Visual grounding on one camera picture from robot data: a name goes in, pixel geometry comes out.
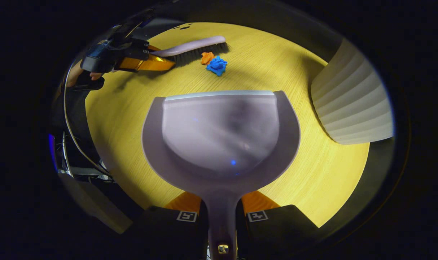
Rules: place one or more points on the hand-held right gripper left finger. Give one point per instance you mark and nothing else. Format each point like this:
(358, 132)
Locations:
(161, 231)

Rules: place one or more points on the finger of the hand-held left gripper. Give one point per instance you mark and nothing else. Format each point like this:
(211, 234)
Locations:
(141, 45)
(147, 64)

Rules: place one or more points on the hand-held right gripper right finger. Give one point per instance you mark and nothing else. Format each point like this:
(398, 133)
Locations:
(276, 231)

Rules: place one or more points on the pale lilac small broom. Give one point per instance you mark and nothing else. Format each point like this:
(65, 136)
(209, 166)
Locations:
(193, 45)

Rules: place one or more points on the orange paper trash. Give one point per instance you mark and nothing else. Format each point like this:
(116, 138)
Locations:
(206, 57)

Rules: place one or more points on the blue paper trash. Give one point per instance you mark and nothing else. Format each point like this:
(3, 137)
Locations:
(216, 65)

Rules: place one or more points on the pale lilac dustpan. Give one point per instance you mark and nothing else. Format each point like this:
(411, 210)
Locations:
(222, 137)

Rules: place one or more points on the white ribbed garbage bin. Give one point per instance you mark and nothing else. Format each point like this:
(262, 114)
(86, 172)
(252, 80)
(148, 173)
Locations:
(352, 104)

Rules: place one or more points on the grey flat panel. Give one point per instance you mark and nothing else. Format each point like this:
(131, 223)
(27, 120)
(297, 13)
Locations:
(96, 206)

